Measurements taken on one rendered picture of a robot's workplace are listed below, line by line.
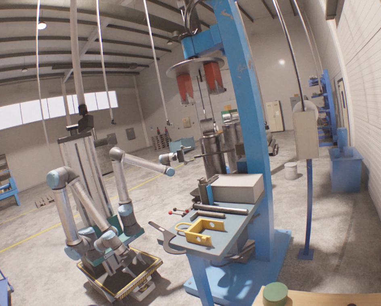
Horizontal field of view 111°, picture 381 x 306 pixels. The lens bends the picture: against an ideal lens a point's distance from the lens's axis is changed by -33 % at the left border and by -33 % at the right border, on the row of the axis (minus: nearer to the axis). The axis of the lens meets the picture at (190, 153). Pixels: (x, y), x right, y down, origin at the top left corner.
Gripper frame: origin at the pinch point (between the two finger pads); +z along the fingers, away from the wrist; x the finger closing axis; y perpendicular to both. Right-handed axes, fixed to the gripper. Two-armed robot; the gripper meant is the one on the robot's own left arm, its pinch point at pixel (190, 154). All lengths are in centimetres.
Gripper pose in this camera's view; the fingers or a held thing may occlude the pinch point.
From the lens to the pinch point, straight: 199.5
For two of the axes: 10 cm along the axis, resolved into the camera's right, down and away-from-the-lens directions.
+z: 9.5, -1.5, -2.7
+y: 2.3, -2.1, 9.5
